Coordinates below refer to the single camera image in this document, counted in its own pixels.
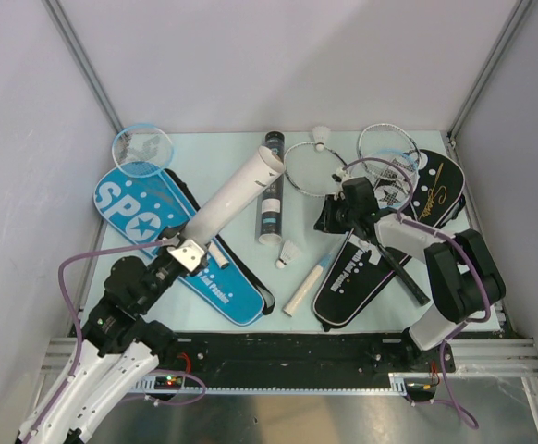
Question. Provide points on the black racket cover front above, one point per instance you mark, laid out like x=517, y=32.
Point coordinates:
x=361, y=293

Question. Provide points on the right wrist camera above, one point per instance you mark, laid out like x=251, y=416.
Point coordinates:
x=341, y=175

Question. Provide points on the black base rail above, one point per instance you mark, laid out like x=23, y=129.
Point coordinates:
x=297, y=362

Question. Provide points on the light blue racket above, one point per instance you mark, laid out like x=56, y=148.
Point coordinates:
x=141, y=153
x=310, y=277

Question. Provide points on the white racket right rear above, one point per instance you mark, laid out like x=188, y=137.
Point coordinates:
x=385, y=136

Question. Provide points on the black shuttlecock tube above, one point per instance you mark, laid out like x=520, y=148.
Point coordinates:
x=270, y=207

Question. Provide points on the white racket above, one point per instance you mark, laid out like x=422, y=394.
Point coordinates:
x=385, y=136
x=310, y=170

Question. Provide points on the shuttlecock at table centre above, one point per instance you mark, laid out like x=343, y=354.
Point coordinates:
x=290, y=251

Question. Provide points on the white shuttlecock tube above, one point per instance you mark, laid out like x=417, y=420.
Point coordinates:
x=261, y=170

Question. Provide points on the light green table mat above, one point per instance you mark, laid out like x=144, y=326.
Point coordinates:
x=205, y=161

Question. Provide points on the aluminium frame post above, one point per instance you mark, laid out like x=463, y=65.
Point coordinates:
x=79, y=54
x=509, y=31

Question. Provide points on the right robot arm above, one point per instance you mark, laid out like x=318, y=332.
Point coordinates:
x=463, y=277

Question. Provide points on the white racket centre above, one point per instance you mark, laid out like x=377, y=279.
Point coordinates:
x=310, y=170

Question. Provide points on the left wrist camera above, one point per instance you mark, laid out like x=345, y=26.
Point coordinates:
x=190, y=255

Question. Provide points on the shuttlecock at back right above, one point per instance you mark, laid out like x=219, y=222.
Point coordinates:
x=320, y=135

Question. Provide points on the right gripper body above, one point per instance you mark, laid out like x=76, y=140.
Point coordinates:
x=352, y=215

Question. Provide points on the right aluminium frame post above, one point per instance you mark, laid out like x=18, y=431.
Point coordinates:
x=509, y=31

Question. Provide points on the light blue racket right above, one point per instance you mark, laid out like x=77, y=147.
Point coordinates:
x=310, y=277

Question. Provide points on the left aluminium frame post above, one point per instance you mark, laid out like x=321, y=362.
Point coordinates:
x=79, y=54

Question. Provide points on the blue racket cover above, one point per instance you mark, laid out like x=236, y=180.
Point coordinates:
x=226, y=283

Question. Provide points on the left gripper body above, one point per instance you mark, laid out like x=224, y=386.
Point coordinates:
x=165, y=273

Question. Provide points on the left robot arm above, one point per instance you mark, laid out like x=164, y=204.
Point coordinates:
x=115, y=346

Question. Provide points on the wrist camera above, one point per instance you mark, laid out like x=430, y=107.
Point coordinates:
x=190, y=255
x=341, y=175

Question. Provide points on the black racket cover gold script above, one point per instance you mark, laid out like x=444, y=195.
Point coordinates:
x=438, y=194

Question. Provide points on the light blue racket left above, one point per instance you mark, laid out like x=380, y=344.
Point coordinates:
x=141, y=153

